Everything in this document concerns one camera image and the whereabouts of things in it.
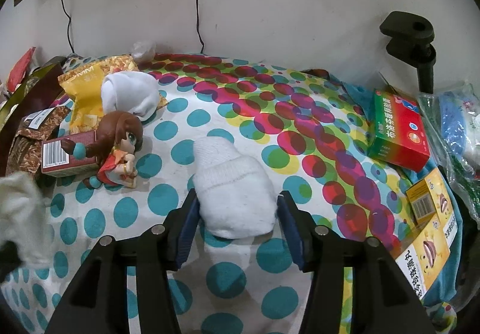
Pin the brown oatmeal bag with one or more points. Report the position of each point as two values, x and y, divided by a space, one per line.
25 150

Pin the white sock pair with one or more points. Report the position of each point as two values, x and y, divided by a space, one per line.
237 198

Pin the yellow snack bag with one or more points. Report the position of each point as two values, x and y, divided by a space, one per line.
82 83

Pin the white sock bundle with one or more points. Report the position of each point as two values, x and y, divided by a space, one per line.
134 92

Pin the red packet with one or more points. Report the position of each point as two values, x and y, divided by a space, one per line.
19 70

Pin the gold and maroon box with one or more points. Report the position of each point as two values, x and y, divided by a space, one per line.
42 94

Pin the clear plastic bag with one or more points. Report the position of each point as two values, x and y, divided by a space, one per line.
452 124

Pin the brown hair doll figure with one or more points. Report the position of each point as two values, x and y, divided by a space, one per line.
119 136

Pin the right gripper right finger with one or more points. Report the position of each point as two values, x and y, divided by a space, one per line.
382 299

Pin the black clamp stand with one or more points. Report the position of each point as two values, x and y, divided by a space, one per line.
411 42

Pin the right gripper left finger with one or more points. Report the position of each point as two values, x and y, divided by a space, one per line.
95 301

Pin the red green medicine box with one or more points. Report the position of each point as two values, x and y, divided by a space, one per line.
397 134

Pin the white plastic bag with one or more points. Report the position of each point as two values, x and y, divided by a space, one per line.
143 51

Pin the maroon small carton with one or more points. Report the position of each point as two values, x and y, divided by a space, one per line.
66 156

